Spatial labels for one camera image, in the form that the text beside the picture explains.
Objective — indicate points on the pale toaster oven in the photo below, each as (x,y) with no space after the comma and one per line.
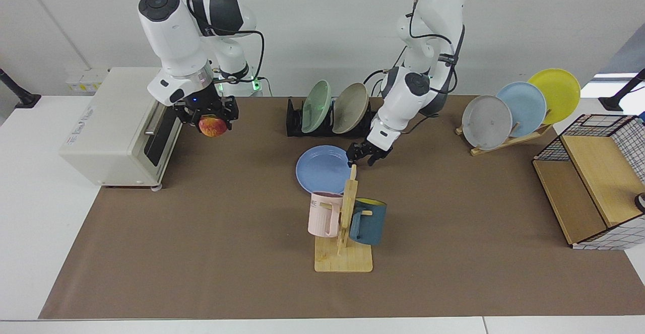
(106,127)

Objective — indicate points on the small dark round object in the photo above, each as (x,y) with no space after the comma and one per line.
(641,202)

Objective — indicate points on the white power strip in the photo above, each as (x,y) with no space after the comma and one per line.
(85,82)

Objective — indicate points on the wooden cup stand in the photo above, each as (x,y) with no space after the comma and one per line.
(342,261)

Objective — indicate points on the grey plate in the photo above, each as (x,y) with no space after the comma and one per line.
(486,122)

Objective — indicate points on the beige plate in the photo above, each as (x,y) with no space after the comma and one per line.
(350,107)

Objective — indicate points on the black dish rack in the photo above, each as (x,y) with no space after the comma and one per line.
(293,122)

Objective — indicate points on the pink cup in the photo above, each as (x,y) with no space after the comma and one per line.
(320,218)

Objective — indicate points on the dark blue cup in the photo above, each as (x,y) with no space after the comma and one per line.
(370,225)

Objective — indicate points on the wooden plate rack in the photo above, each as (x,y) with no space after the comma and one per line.
(499,145)

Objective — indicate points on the green plate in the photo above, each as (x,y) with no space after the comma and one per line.
(316,105)

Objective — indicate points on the red yellow apple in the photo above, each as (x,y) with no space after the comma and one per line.
(212,126)

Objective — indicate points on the brown table cloth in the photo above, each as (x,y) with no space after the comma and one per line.
(201,253)

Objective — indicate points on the black camera stand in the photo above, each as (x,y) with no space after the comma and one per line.
(22,98)
(617,101)

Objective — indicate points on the light blue plate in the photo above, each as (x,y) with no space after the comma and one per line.
(524,105)

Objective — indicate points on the yellow plate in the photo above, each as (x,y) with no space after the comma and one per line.
(557,92)

